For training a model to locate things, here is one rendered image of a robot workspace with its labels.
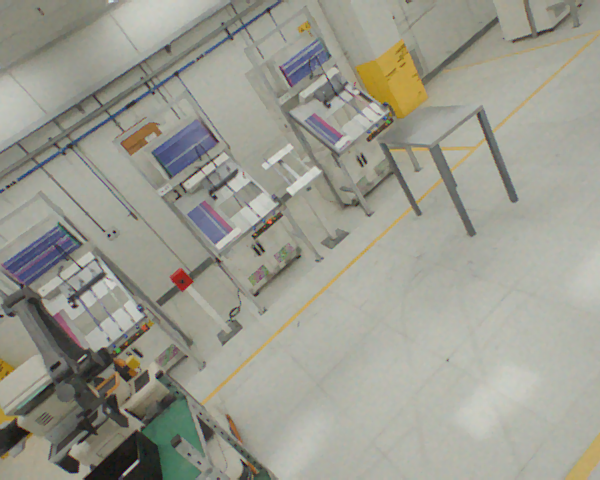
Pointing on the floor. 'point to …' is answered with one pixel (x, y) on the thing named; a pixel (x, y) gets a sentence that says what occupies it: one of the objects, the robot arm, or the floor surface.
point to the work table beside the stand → (419, 129)
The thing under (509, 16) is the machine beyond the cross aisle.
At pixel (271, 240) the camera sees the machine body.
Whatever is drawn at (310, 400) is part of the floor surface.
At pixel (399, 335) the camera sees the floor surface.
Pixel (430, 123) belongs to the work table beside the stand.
